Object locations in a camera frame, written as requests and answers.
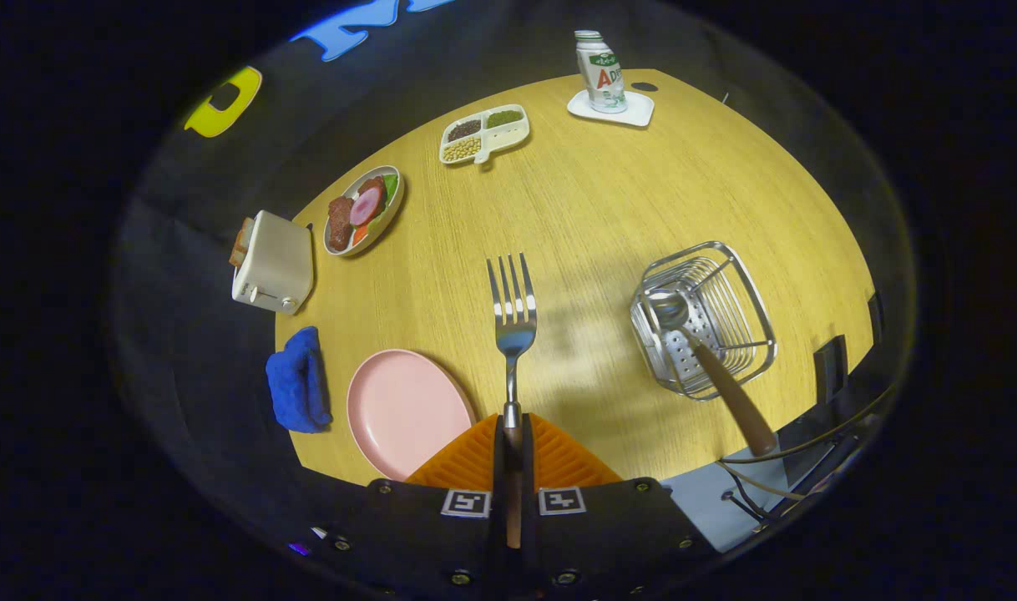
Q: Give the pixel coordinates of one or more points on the black backdrop cloth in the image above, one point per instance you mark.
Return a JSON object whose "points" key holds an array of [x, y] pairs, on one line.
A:
{"points": [[726, 50]]}

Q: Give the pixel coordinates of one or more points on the large black table clamp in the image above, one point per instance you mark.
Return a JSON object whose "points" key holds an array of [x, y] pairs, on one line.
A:
{"points": [[830, 367]]}

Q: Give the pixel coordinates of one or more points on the pink plate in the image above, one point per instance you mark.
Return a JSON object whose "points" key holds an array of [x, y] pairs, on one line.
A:
{"points": [[404, 409]]}

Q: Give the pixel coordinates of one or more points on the blue cloth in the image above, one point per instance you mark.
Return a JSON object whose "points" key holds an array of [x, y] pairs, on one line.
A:
{"points": [[295, 384]]}

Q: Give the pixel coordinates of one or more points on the white drink bottle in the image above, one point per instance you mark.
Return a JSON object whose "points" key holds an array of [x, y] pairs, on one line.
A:
{"points": [[602, 75]]}

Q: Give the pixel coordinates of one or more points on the green lettuce leaf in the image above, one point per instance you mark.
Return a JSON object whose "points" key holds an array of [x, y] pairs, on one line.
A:
{"points": [[390, 187]]}

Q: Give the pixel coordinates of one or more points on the orange carrot slice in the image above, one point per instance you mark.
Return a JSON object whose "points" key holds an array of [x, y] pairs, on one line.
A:
{"points": [[360, 235]]}

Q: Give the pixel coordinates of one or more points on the large brown meat piece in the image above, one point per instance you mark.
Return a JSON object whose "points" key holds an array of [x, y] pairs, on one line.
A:
{"points": [[340, 224]]}

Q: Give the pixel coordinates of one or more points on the small brown meat piece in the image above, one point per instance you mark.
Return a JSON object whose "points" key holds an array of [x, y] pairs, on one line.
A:
{"points": [[371, 185]]}

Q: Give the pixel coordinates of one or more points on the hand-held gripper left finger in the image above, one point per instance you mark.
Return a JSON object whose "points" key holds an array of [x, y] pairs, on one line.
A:
{"points": [[498, 476]]}

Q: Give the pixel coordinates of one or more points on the white toaster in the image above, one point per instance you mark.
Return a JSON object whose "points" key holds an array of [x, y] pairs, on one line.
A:
{"points": [[279, 263]]}

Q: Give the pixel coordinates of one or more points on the pink ham slice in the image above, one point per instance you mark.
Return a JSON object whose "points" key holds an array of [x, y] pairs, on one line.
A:
{"points": [[366, 205]]}

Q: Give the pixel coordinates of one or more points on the black table grommet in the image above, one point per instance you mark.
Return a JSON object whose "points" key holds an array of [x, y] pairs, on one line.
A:
{"points": [[645, 87]]}

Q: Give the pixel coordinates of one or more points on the brown toast slice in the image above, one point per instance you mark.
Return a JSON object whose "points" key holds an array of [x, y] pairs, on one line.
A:
{"points": [[246, 229], [235, 252]]}

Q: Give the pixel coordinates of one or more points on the white square coaster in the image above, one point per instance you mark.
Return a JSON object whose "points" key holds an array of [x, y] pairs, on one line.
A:
{"points": [[638, 113]]}

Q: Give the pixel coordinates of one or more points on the white divided bean dish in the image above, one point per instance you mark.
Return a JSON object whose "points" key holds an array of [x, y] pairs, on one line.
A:
{"points": [[508, 133]]}

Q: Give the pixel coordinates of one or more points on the grey food plate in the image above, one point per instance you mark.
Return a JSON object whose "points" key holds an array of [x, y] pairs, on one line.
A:
{"points": [[392, 219]]}

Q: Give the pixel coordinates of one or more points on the small black table clamp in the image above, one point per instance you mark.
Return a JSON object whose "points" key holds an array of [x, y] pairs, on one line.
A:
{"points": [[876, 317]]}

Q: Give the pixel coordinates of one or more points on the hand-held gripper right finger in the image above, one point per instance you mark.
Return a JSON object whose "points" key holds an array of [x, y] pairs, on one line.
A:
{"points": [[528, 476]]}

